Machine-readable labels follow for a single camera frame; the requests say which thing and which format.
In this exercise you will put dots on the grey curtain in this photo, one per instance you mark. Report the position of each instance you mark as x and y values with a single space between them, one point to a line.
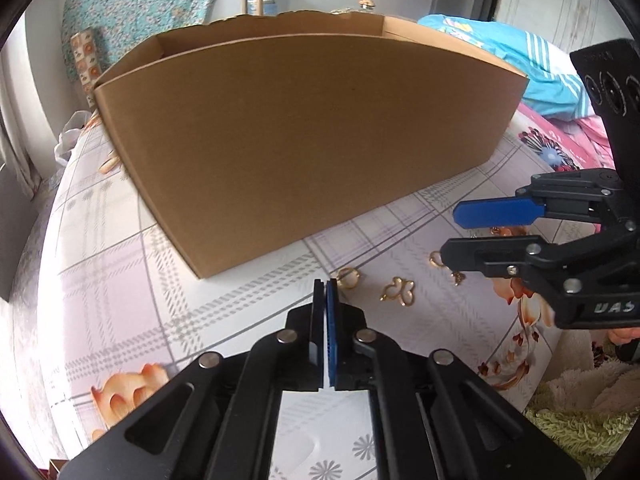
15 150

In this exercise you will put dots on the blue cartoon blanket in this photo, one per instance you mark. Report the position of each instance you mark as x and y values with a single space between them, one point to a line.
525 60

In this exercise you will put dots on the plaid floral tablecloth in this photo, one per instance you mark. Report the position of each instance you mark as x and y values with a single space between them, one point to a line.
125 260

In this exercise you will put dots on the pink floral blanket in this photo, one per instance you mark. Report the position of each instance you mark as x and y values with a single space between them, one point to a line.
565 140

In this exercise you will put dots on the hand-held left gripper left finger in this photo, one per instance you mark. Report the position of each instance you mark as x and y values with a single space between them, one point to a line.
317 330

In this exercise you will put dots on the patterned paper-wrapped column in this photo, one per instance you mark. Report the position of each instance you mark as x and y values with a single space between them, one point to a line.
85 55

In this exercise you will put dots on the brown cardboard box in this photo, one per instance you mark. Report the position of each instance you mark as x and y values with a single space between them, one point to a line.
300 135

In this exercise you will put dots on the blue water dispenser bottle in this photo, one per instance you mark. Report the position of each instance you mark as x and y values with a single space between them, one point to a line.
265 2

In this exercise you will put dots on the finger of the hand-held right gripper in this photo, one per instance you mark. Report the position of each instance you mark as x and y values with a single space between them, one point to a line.
480 255
495 211

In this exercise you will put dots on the green white fluffy blanket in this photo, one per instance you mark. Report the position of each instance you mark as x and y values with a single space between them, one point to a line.
585 410

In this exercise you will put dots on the gold butterfly outline pendant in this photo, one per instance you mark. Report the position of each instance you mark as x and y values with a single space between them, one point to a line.
398 291

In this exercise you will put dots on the small mushroom figurine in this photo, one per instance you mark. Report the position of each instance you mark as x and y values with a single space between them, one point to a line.
366 4

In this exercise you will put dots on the small gold dangle charm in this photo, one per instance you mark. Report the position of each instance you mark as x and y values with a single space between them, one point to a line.
457 277

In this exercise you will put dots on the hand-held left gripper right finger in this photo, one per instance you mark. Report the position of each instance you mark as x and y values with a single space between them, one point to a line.
332 330

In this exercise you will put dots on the white plastic bag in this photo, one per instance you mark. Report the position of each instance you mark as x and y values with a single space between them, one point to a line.
70 135

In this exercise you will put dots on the teal floral hanging cloth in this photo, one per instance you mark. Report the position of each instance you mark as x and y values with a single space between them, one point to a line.
150 0

